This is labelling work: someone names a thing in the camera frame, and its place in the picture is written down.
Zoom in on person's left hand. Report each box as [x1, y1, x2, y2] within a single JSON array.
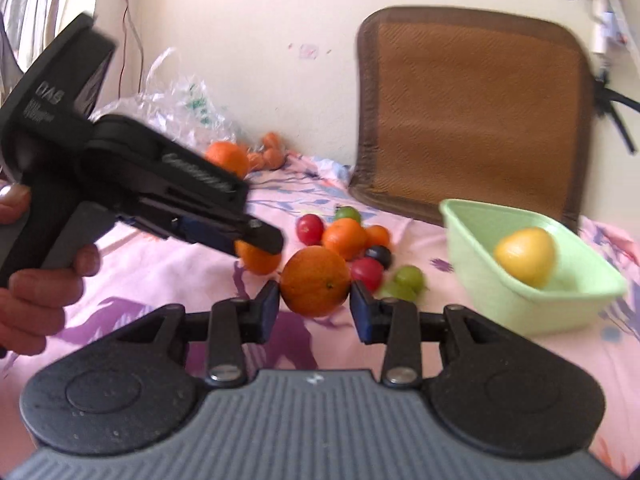
[[0, 183, 101, 356]]

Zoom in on dark purple plum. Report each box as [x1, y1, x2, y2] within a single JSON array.
[[363, 245, 393, 268]]

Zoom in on clear plastic bag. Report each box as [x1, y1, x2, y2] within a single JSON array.
[[92, 47, 241, 161]]

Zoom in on large orange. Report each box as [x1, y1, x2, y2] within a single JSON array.
[[279, 246, 352, 318]]

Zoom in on brown woven seat mat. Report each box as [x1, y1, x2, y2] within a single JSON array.
[[348, 6, 596, 233]]

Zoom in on light green plastic basin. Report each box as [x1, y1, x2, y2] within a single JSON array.
[[439, 198, 630, 337]]

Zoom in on round red cherry tomato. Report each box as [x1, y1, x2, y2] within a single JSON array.
[[296, 213, 325, 246]]

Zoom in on pink printed bedsheet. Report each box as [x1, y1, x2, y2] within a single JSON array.
[[0, 152, 640, 480]]

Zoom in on yellow lemon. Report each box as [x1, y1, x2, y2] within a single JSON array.
[[493, 227, 557, 289]]

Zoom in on small orange kumquat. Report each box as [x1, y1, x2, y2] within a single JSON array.
[[365, 225, 392, 251]]

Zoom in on orange with green stem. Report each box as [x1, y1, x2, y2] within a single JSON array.
[[205, 141, 251, 180]]

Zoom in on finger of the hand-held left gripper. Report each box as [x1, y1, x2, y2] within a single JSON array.
[[117, 195, 285, 256]]

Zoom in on medium orange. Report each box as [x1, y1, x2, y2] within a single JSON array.
[[235, 240, 283, 276]]

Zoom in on green grape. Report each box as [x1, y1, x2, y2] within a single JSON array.
[[377, 281, 418, 303], [394, 265, 428, 293]]

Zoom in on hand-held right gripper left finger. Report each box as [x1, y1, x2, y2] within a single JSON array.
[[116, 280, 281, 388]]

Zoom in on flat mandarin orange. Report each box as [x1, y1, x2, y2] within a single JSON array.
[[321, 217, 369, 262]]

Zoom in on orange plush toy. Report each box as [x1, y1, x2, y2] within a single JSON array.
[[245, 131, 287, 172]]

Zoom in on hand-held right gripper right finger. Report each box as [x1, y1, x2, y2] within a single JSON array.
[[349, 280, 523, 388]]

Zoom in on crossed black tape strips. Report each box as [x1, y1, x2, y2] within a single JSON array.
[[592, 72, 640, 155]]

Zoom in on white power strip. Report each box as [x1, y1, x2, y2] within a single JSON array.
[[590, 0, 633, 68]]

